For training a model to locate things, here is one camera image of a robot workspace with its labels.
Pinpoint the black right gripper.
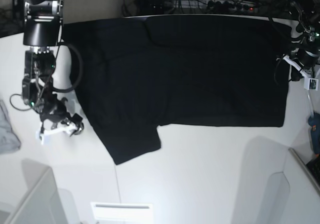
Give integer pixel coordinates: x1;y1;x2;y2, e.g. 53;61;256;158
39;96;84;137

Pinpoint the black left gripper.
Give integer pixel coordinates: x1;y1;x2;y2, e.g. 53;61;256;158
290;48;320;82

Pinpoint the black T-shirt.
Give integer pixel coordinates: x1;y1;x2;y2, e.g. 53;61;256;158
62;15;291;165

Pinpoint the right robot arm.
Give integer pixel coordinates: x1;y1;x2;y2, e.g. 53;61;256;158
21;0;84;139

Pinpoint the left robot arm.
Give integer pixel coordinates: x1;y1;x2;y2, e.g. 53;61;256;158
267;0;320;82

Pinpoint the blue glue gun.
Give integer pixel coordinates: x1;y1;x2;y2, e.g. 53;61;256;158
306;90;320;156

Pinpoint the grey cloth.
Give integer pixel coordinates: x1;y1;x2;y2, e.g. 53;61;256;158
0;99;21;155

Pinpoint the black keyboard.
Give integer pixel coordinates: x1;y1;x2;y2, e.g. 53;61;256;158
306;157;320;184

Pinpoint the power strip with plugs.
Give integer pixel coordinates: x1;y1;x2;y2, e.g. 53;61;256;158
180;0;259;13

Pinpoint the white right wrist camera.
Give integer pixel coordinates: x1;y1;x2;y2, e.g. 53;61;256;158
35;123;78;145

